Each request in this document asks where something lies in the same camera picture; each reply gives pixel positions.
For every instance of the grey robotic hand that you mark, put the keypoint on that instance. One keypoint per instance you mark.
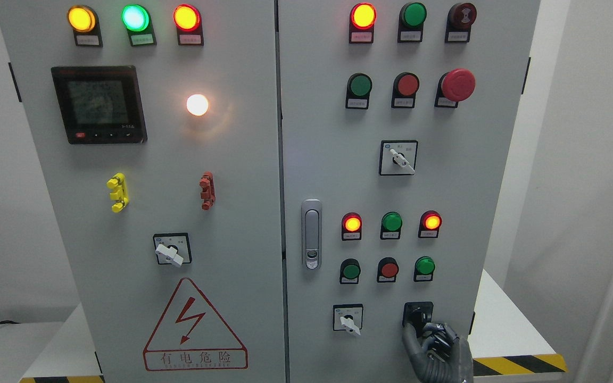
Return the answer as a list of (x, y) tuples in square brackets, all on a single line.
[(440, 355)]

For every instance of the black rotary knob switch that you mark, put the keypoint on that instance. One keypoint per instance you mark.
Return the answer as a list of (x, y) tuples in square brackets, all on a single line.
[(418, 314)]

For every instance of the green push button lower right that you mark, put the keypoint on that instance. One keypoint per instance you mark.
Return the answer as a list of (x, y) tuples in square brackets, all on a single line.
[(424, 269)]

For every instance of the green push button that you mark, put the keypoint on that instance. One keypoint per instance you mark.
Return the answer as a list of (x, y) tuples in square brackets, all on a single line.
[(350, 271), (424, 269), (359, 86)]

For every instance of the red push button lower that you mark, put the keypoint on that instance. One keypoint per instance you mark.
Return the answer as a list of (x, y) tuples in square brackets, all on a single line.
[(387, 270)]

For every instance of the red push button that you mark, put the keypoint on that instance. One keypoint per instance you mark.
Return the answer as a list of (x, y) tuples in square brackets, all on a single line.
[(387, 270), (405, 87)]

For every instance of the green push button lower left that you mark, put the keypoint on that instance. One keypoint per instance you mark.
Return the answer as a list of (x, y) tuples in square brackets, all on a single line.
[(350, 271)]

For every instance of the red indicator light middle right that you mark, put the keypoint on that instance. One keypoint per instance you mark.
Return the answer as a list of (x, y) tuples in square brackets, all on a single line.
[(429, 224)]

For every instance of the green indicator light middle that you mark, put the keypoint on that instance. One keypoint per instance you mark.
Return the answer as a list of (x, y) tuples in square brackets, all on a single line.
[(391, 225)]

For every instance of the red indicator light middle left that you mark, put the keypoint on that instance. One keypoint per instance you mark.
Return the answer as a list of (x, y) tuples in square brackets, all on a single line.
[(351, 227)]

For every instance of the grey right cabinet door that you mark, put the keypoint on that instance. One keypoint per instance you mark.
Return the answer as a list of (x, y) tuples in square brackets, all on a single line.
[(332, 154)]

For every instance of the grey cabinet door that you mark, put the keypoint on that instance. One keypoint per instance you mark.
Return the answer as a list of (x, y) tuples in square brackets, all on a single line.
[(332, 154), (235, 245)]

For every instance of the red electric hazard sticker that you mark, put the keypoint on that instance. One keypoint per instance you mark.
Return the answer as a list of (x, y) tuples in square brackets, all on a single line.
[(191, 334)]

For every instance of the red emergency stop button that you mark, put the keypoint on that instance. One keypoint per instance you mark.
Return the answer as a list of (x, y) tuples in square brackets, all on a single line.
[(453, 87)]

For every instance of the red push button upper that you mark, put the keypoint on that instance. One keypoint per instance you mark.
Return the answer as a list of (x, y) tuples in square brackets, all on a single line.
[(405, 87)]

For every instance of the red terminal connector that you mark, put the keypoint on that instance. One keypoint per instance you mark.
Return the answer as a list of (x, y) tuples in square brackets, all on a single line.
[(207, 193)]

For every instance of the green push button upper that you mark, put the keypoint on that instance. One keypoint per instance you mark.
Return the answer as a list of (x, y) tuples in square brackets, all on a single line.
[(359, 86)]

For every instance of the dark red buzzer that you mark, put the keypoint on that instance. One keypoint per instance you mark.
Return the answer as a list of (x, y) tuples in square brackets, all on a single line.
[(460, 18)]

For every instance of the green indicator top right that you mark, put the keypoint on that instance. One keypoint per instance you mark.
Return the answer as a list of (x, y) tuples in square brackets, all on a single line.
[(411, 22)]

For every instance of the white lit lamp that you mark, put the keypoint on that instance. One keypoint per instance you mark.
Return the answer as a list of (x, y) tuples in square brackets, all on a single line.
[(197, 104)]

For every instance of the red lit indicator top right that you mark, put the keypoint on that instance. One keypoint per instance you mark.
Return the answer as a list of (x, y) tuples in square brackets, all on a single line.
[(361, 23)]

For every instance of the yellow terminal connector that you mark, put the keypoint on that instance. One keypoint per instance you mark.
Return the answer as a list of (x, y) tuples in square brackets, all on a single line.
[(118, 192)]

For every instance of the grey left cabinet door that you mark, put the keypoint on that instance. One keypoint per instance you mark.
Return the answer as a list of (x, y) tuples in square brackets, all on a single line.
[(235, 245)]

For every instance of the red lit indicator light left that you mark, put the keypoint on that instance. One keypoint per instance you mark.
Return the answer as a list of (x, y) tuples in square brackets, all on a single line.
[(188, 21)]

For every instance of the black digital power meter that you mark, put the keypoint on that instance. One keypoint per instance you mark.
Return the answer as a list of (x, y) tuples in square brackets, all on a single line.
[(100, 105)]

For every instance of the green lit indicator light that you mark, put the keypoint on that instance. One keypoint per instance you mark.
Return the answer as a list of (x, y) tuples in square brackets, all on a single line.
[(138, 23)]

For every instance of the yellow indicator light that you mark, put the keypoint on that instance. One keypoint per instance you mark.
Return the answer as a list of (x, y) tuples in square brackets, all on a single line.
[(85, 25)]

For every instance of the white selector switch lower right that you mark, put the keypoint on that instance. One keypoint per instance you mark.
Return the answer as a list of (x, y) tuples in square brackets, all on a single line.
[(348, 318)]

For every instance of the white selector switch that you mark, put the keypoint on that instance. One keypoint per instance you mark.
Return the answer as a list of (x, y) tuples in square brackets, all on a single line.
[(398, 157), (348, 318)]

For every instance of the silver door handle lock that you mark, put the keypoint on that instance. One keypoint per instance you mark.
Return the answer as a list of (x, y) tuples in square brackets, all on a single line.
[(311, 229)]

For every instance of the white selector switch upper right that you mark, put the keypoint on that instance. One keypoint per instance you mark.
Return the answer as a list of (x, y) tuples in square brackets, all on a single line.
[(398, 157)]

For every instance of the white selector switch left door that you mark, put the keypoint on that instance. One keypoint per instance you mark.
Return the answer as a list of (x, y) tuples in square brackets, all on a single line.
[(172, 249)]

